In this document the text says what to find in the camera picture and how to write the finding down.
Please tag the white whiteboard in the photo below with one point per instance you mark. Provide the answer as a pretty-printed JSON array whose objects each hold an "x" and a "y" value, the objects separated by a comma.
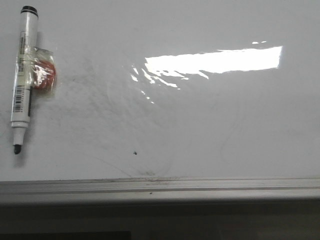
[{"x": 168, "y": 88}]

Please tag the red disc taped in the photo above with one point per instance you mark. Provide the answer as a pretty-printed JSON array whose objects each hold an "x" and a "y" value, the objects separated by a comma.
[{"x": 44, "y": 72}]

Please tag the aluminium whiteboard frame rail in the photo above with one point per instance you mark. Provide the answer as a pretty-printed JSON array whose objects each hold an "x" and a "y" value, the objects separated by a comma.
[{"x": 155, "y": 190}]

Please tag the white whiteboard marker pen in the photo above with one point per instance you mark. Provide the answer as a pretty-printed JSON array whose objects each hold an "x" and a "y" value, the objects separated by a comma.
[{"x": 22, "y": 88}]

